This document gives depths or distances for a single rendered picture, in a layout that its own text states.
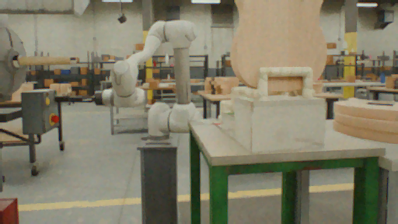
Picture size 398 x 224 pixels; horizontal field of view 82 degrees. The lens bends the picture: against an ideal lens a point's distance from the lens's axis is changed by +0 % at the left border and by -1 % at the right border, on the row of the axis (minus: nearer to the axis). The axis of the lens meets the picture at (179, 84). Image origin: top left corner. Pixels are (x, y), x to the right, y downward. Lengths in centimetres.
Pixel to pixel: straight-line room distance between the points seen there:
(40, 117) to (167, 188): 94
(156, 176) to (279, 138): 104
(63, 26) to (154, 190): 1176
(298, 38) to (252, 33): 17
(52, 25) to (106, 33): 264
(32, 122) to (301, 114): 113
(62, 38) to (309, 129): 1248
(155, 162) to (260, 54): 109
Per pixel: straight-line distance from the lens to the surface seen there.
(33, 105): 125
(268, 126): 82
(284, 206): 162
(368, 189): 110
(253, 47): 83
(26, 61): 102
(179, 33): 147
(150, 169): 168
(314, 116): 91
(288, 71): 85
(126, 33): 1217
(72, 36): 1276
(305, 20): 94
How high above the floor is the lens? 120
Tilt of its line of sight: 3 degrees down
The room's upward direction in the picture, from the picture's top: 1 degrees counter-clockwise
